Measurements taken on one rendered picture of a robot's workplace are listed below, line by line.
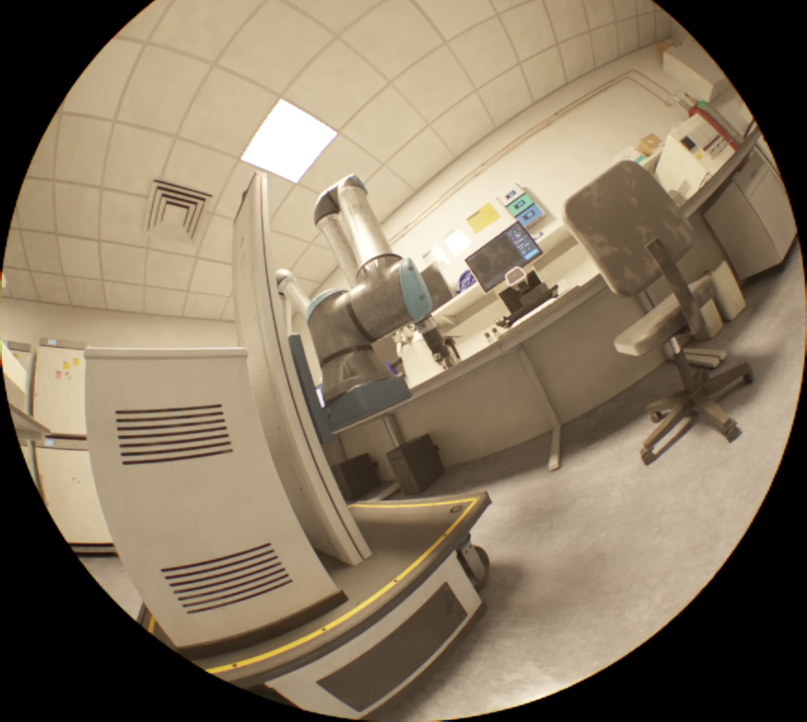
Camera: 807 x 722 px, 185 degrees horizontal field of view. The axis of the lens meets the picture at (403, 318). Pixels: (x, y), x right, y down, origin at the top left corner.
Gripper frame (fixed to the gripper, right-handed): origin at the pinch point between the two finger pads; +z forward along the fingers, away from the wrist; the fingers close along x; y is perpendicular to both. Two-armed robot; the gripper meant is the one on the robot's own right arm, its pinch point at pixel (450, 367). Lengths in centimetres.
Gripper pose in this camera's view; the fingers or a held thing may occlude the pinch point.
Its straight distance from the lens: 115.1
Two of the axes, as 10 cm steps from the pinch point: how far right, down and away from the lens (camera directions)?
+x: 8.0, -4.1, -4.3
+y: -3.5, 2.6, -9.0
